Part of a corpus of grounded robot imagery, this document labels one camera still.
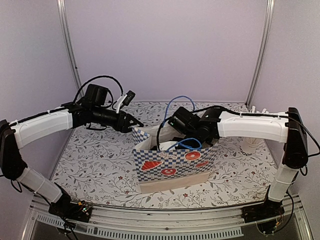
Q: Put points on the blue checkered paper bag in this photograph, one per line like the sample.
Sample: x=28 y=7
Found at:
x=177 y=153

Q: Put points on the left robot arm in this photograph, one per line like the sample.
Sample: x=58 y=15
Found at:
x=89 y=109

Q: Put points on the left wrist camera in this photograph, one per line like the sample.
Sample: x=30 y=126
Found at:
x=123 y=100

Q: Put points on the floral patterned table mat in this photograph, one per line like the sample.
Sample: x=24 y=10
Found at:
x=98 y=167

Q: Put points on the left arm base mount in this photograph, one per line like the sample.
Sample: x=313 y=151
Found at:
x=71 y=208

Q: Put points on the aluminium front rail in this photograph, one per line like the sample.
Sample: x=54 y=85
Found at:
x=123 y=223

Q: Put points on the left aluminium frame post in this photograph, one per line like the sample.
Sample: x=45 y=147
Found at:
x=62 y=12

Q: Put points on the right aluminium frame post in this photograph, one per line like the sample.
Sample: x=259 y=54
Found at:
x=268 y=19

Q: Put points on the aluminium frame post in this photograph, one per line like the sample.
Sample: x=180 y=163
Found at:
x=268 y=19
x=62 y=12

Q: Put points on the white cup holding straws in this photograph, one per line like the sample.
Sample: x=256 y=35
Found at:
x=249 y=145

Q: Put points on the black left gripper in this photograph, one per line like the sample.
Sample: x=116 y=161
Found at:
x=124 y=127

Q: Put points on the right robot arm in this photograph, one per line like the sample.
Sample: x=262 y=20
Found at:
x=220 y=122

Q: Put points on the white paper-wrapped straws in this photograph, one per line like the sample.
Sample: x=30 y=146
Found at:
x=254 y=112

